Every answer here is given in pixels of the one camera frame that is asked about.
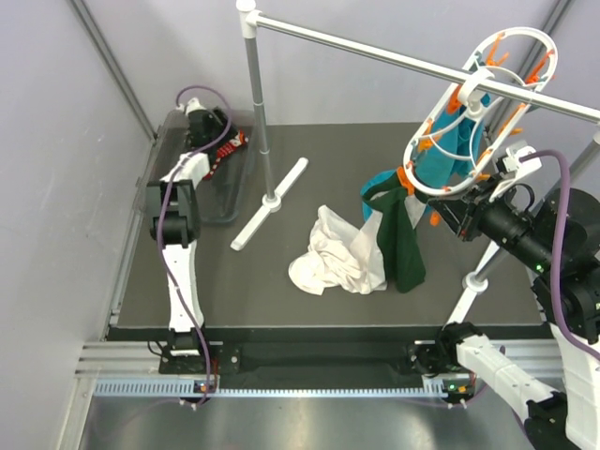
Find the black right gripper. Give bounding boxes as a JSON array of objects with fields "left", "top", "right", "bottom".
[{"left": 428, "top": 170, "right": 555, "bottom": 270}]

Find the red white striped santa sock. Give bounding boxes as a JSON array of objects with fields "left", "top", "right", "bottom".
[{"left": 203, "top": 130, "right": 248, "bottom": 180}]

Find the orange clothespin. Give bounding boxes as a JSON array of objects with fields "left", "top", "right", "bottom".
[{"left": 396, "top": 165, "right": 415, "bottom": 196}]

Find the white oval clip hanger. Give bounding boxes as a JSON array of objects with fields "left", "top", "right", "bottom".
[{"left": 400, "top": 26, "right": 558, "bottom": 196}]

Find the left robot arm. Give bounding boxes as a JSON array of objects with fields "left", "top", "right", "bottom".
[{"left": 146, "top": 98, "right": 229, "bottom": 372}]

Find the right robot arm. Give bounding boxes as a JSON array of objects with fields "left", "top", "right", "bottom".
[{"left": 430, "top": 177, "right": 599, "bottom": 449}]

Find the clear plastic bin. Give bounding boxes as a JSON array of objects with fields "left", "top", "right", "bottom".
[{"left": 142, "top": 110, "right": 254, "bottom": 225}]

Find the teal cloth garment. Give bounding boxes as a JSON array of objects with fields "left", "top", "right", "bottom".
[{"left": 359, "top": 91, "right": 492, "bottom": 221}]

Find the dark green cloth garment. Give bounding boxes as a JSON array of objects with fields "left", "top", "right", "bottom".
[{"left": 362, "top": 182, "right": 427, "bottom": 293}]

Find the white silver clothes rack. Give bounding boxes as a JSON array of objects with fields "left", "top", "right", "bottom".
[{"left": 206, "top": 1, "right": 599, "bottom": 338}]

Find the white cloth garment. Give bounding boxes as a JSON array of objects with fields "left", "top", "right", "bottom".
[{"left": 288, "top": 196, "right": 426, "bottom": 295}]

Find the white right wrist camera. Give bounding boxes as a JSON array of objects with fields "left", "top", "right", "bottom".
[{"left": 488, "top": 145, "right": 542, "bottom": 203}]

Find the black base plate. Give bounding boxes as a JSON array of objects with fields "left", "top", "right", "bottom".
[{"left": 158, "top": 339, "right": 461, "bottom": 376}]

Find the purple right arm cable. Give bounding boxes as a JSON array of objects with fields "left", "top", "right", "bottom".
[{"left": 519, "top": 149, "right": 600, "bottom": 362}]

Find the white cable duct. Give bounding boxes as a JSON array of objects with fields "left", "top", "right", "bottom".
[{"left": 94, "top": 377, "right": 473, "bottom": 398}]

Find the aluminium frame rail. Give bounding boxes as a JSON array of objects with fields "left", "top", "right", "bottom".
[{"left": 55, "top": 339, "right": 571, "bottom": 450}]

